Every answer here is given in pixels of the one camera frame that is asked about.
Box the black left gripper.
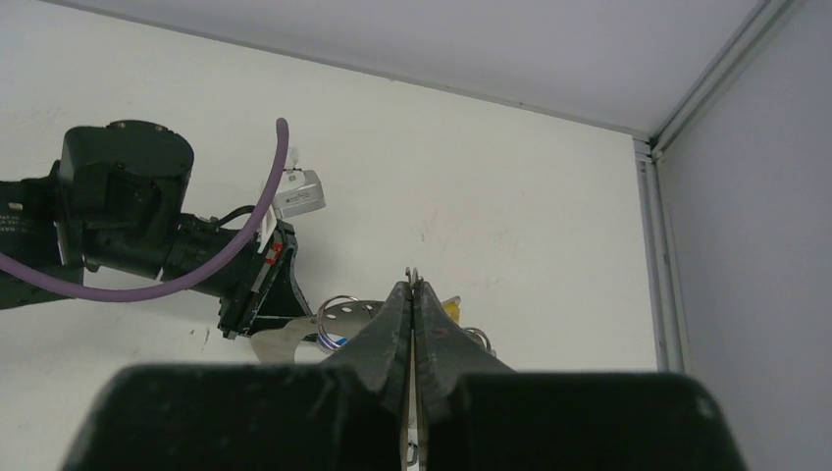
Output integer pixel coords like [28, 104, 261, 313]
[161, 214, 312, 339]

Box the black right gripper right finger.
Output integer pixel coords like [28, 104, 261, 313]
[413, 281, 746, 470]

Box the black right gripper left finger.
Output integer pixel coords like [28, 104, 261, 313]
[63, 282, 412, 470]

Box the blue tagged key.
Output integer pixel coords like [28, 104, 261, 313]
[317, 334, 347, 351]

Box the grey perforated key organizer plate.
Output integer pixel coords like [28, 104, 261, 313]
[250, 295, 383, 364]

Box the silver split keyring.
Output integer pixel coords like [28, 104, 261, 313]
[405, 267, 422, 288]

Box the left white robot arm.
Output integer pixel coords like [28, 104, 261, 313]
[1, 120, 325, 339]

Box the yellow tagged key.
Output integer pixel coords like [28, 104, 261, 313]
[442, 296, 461, 324]

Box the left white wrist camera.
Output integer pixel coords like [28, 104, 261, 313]
[258, 145, 326, 253]

